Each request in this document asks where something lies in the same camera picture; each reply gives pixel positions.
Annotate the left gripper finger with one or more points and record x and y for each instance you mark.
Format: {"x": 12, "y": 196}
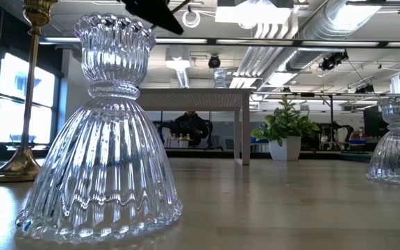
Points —
{"x": 155, "y": 14}

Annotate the clear glass candle holder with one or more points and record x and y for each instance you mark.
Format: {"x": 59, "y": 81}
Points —
{"x": 398, "y": 159}
{"x": 221, "y": 78}
{"x": 106, "y": 156}

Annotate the gold brass candlestick holder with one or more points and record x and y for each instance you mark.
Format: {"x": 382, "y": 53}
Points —
{"x": 16, "y": 167}

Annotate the black background robot arm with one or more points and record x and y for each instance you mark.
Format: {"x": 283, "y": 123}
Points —
{"x": 339, "y": 133}

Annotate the white perforated metal shelf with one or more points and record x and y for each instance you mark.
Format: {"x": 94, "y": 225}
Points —
{"x": 193, "y": 99}

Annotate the person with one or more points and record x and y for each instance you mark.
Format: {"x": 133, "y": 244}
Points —
{"x": 190, "y": 126}

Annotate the black ceiling track light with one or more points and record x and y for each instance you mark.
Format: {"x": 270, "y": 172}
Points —
{"x": 332, "y": 60}

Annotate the green potted plant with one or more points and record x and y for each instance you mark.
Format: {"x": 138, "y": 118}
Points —
{"x": 285, "y": 147}

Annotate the dark background monitor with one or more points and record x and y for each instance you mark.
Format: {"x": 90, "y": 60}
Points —
{"x": 375, "y": 121}

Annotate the black ceiling camera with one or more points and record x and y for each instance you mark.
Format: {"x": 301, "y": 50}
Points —
{"x": 214, "y": 62}

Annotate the silver ventilation duct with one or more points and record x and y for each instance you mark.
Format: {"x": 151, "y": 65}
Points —
{"x": 325, "y": 17}

